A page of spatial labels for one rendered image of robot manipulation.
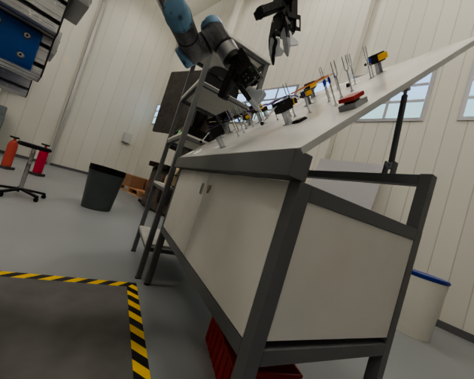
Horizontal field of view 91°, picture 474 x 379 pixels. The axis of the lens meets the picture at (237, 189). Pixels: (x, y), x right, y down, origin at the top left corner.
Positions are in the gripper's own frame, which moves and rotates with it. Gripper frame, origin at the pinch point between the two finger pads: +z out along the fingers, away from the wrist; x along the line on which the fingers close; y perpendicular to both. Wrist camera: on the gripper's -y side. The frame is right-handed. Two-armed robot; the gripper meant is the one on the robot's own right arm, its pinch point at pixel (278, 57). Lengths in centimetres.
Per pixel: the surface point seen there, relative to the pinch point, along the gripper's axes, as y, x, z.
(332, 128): -7.5, -31.8, 29.0
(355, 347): 4, -32, 93
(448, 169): 315, 70, 58
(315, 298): -12, -32, 72
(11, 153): -230, 490, 18
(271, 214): -21, -25, 50
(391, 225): 19, -32, 57
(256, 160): -20.0, -16.5, 36.4
